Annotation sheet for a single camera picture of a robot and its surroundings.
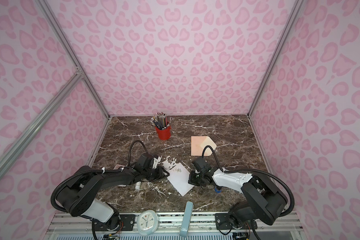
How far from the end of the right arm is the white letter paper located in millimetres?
52

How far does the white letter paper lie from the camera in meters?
0.85

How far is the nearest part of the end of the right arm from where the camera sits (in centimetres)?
64
